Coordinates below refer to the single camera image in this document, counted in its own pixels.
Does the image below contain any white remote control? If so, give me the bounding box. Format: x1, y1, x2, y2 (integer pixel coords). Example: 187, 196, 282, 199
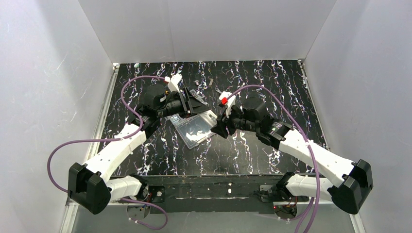
200, 110, 217, 126

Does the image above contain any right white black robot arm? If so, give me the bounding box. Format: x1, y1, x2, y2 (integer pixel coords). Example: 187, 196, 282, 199
211, 96, 373, 214

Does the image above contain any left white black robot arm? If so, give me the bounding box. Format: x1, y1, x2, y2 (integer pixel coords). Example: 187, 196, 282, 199
68, 84, 216, 215

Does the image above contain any clear plastic screw box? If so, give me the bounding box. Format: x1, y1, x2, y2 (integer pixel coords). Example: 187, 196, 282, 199
166, 89, 215, 149

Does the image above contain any small grey metal bar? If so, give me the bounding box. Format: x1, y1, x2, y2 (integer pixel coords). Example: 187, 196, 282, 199
208, 79, 214, 87

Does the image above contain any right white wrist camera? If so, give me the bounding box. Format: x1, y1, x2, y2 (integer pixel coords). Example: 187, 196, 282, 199
219, 91, 236, 117

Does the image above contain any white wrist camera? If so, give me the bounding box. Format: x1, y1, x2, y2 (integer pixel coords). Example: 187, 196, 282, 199
219, 91, 236, 117
164, 74, 182, 93

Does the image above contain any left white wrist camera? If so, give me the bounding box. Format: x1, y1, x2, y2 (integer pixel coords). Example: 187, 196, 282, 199
164, 74, 182, 93

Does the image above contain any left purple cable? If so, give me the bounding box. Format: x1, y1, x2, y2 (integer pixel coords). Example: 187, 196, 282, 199
47, 75, 169, 231

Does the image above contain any black front mounting rail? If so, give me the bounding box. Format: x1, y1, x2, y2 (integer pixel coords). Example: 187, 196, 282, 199
117, 174, 309, 215

